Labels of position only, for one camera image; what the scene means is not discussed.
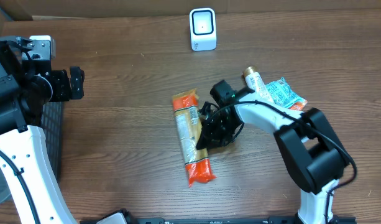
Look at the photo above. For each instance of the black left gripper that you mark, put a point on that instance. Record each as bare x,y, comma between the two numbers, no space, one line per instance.
76,83

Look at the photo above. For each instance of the grey mesh plastic basket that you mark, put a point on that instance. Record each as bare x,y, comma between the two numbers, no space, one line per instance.
52,122

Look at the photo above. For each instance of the green wet wipes packet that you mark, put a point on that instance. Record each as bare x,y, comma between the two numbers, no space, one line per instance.
282,93

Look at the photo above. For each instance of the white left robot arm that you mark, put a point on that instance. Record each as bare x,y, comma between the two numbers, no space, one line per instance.
24,162

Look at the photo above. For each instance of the white tube with gold cap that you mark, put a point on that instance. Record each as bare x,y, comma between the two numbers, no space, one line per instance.
254,81

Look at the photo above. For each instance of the orange spaghetti packet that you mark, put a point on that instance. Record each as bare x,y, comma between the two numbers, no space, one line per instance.
197,162

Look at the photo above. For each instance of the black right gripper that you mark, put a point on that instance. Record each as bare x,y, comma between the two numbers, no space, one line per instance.
213,139

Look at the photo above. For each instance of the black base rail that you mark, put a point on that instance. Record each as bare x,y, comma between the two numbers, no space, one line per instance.
130,219

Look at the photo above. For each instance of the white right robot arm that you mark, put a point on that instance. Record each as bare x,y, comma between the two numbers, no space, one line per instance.
313,155

